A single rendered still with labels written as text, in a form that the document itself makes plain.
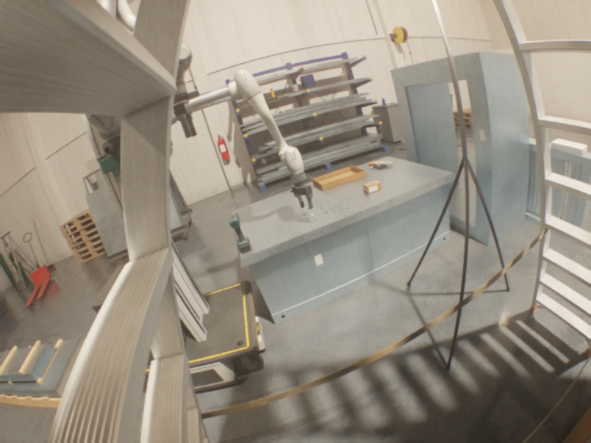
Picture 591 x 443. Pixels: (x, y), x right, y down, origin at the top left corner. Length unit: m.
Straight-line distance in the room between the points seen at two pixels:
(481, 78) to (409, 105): 1.01
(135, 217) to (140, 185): 0.05
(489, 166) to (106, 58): 2.17
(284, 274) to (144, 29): 1.61
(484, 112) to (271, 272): 1.90
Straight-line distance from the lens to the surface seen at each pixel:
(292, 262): 1.73
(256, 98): 1.52
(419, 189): 1.97
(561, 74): 10.06
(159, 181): 0.35
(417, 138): 2.84
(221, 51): 6.48
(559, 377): 1.77
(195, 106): 1.72
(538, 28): 10.41
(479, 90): 2.10
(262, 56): 6.41
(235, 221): 1.54
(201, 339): 1.70
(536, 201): 2.95
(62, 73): 0.16
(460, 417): 1.49
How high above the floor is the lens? 1.38
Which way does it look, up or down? 24 degrees down
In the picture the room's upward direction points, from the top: 17 degrees counter-clockwise
